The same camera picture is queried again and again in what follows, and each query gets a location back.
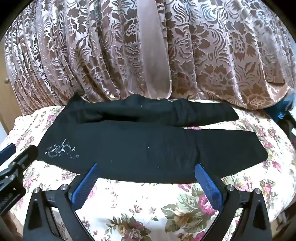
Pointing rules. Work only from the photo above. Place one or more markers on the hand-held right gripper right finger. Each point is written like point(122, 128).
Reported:
point(209, 187)

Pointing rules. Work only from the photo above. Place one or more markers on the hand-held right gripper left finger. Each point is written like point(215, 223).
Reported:
point(84, 187)

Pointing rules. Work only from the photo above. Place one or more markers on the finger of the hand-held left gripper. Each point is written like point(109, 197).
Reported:
point(7, 151)
point(25, 154)

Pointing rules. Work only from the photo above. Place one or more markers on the black pants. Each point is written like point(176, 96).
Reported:
point(150, 150)

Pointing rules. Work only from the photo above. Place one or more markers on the wooden cabinet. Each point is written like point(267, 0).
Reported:
point(4, 104)

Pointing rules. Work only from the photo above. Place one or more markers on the floral bedspread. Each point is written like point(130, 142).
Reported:
point(143, 208)

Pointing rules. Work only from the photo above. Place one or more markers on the dark object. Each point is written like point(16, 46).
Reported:
point(290, 128)

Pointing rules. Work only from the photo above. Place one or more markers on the blue object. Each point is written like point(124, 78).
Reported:
point(281, 109)

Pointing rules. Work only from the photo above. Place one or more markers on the brown floral curtain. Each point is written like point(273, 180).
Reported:
point(92, 58)

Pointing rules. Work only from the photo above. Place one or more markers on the plain pink curtain band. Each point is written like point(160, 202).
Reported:
point(155, 58)

